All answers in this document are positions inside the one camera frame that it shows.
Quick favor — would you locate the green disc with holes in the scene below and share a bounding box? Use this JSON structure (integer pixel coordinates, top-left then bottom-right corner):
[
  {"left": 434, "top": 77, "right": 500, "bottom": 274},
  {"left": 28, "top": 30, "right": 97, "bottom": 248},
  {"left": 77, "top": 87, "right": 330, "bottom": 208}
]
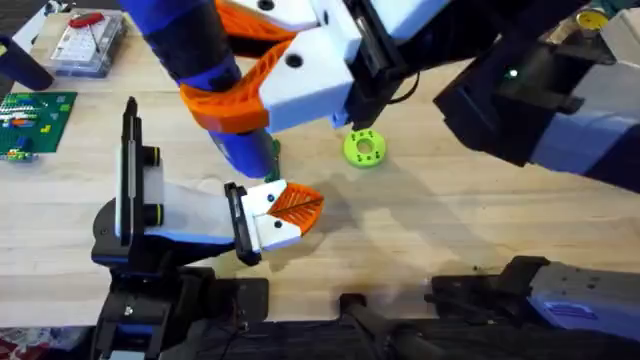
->
[{"left": 342, "top": 128, "right": 388, "bottom": 169}]

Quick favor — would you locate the clear plastic box with tools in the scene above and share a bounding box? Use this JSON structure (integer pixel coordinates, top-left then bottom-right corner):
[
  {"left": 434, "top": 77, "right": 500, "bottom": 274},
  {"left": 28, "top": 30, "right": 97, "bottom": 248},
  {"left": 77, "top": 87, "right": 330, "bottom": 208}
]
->
[{"left": 41, "top": 9, "right": 127, "bottom": 80}]

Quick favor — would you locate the dark blue cylinder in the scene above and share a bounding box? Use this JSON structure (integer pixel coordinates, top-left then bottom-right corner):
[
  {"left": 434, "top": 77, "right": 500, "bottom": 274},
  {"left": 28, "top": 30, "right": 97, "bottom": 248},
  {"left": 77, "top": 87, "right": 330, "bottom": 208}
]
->
[{"left": 0, "top": 34, "right": 56, "bottom": 92}]

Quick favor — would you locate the blue electric screwdriver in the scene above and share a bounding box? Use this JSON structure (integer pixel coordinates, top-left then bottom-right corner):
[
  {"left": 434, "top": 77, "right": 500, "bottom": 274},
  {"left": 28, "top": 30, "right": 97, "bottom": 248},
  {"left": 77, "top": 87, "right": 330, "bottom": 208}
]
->
[{"left": 118, "top": 0, "right": 282, "bottom": 183}]

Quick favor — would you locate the grey box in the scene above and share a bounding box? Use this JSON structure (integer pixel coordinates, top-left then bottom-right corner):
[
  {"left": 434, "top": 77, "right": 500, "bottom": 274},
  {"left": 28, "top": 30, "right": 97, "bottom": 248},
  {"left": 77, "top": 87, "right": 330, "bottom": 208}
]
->
[{"left": 598, "top": 8, "right": 640, "bottom": 67}]

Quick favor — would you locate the black upright left wrist plate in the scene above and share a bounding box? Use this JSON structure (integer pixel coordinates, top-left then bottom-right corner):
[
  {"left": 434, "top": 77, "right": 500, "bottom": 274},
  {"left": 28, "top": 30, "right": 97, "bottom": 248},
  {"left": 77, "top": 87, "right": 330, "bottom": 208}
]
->
[{"left": 114, "top": 96, "right": 147, "bottom": 249}]

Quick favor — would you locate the black cable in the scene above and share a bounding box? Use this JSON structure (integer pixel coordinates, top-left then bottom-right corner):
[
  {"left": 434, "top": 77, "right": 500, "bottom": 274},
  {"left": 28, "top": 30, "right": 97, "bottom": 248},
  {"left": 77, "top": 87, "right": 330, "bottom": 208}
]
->
[{"left": 387, "top": 71, "right": 422, "bottom": 107}]

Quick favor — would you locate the green board with toy blocks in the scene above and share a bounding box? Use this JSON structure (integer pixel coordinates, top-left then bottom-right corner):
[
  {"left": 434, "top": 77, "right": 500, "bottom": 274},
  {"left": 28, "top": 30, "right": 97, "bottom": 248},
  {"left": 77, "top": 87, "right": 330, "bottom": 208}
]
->
[{"left": 0, "top": 90, "right": 79, "bottom": 163}]

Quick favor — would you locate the black rail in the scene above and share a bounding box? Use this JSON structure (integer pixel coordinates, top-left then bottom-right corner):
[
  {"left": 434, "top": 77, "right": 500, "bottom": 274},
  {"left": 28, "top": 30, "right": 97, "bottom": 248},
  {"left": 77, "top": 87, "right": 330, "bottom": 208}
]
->
[{"left": 164, "top": 293, "right": 640, "bottom": 360}]

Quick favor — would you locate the yellow round disc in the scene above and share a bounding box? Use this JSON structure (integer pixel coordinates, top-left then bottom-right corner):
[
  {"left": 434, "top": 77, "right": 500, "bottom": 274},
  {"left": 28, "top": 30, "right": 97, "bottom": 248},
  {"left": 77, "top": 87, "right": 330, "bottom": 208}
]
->
[{"left": 574, "top": 8, "right": 610, "bottom": 33}]

